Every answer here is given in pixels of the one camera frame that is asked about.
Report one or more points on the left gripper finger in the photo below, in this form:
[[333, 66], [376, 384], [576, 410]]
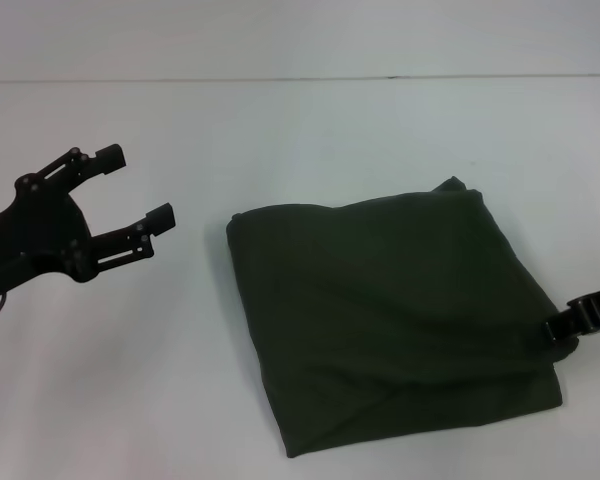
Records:
[[130, 240], [87, 165]]

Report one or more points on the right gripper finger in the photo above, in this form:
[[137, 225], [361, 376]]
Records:
[[580, 312], [562, 330]]

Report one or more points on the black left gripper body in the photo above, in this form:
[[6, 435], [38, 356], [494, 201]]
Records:
[[30, 235]]

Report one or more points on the dark green FREE! shirt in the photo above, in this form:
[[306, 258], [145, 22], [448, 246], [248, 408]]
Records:
[[390, 310]]

